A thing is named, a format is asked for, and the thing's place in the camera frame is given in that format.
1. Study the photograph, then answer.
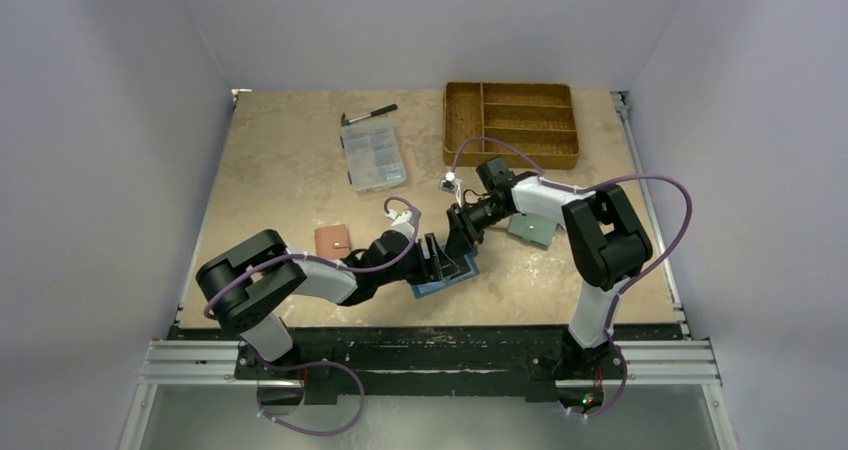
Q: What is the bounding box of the blue leather card holder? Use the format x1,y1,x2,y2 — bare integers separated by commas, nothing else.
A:
411,251,480,298

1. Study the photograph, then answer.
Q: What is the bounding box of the pink leather card holder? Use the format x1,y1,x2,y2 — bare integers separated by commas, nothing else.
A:
314,224,352,260

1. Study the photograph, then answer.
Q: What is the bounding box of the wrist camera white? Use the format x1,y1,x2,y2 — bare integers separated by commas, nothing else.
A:
386,207,421,240
438,172,463,205

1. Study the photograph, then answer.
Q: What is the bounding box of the wicker cutlery tray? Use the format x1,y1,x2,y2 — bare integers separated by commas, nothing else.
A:
442,82,580,170

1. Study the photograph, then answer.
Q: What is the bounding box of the clear plastic screw organizer box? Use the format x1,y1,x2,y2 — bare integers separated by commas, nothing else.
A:
340,117,407,193

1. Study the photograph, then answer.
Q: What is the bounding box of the teal green card holder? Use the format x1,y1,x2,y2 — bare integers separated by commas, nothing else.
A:
507,214,558,249

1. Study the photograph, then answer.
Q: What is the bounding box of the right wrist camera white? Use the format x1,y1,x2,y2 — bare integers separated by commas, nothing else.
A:
438,172,463,205

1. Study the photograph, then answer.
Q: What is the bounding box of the aluminium frame rail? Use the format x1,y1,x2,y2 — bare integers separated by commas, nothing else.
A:
138,340,721,387

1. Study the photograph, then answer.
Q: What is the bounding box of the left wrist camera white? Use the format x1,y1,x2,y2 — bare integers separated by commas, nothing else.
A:
386,207,421,240

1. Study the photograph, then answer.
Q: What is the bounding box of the claw hammer black handle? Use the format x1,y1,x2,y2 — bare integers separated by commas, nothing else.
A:
340,104,398,127

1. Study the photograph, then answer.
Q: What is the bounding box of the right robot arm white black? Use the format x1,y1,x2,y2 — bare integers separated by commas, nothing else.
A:
444,157,653,378

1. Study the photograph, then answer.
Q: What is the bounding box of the black metal base rail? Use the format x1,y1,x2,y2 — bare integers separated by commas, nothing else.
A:
166,324,685,408

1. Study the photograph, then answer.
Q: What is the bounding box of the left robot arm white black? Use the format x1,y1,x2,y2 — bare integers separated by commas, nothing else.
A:
195,229,479,365

